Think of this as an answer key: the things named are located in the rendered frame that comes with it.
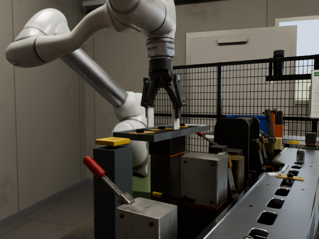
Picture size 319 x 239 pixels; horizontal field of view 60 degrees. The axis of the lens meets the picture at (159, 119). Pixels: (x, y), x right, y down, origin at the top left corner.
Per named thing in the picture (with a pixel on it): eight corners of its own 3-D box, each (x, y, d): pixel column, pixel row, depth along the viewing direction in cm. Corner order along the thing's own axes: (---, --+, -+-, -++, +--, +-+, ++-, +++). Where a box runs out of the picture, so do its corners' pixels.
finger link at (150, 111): (147, 108, 91) (146, 107, 92) (148, 129, 92) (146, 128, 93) (154, 107, 94) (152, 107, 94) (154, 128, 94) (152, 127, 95)
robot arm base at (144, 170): (112, 179, 148) (109, 173, 143) (126, 144, 161) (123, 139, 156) (145, 184, 142) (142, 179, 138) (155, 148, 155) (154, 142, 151)
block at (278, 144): (279, 208, 143) (281, 138, 141) (271, 206, 145) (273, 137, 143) (280, 206, 146) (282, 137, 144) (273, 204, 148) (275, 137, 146)
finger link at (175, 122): (177, 107, 88) (179, 107, 87) (177, 129, 88) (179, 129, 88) (171, 107, 85) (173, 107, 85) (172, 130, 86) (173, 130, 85)
